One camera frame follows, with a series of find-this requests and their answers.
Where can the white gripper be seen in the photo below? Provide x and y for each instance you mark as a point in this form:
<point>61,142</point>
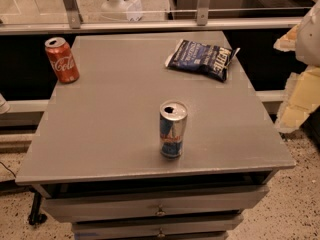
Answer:
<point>309,39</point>

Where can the blue chip bag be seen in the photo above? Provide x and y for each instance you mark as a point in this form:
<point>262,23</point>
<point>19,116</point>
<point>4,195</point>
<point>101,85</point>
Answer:
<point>194,57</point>

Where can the red bull can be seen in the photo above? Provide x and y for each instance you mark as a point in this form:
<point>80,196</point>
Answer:
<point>173,119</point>

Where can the red coca-cola can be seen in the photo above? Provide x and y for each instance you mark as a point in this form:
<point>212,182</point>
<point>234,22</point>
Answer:
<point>62,60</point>

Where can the grey drawer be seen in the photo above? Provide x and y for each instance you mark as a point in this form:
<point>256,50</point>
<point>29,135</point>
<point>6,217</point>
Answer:
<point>156,227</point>
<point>156,204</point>

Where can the grey drawer cabinet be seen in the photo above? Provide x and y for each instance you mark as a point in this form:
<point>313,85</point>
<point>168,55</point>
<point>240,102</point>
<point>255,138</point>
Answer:
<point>100,136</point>

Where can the top grey drawer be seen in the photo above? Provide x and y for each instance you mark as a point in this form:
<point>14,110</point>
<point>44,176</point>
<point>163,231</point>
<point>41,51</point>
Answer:
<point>156,204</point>

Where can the black caster leg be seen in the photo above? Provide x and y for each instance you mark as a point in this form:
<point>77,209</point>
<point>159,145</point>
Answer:
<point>36,217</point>

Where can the right metal bracket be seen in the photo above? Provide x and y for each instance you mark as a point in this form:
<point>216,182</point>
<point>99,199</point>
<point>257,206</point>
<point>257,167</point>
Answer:
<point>202,13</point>

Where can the metal bracket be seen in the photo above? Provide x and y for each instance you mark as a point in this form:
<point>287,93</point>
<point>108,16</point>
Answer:
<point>202,13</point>
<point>73,13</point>

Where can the white pedestal base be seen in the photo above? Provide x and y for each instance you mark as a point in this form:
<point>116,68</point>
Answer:
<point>122,10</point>

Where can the left metal bracket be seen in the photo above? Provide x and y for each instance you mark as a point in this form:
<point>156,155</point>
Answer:
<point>73,13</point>

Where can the metal railing frame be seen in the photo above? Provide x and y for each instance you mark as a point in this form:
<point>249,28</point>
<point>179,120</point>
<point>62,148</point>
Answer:
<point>145,26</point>

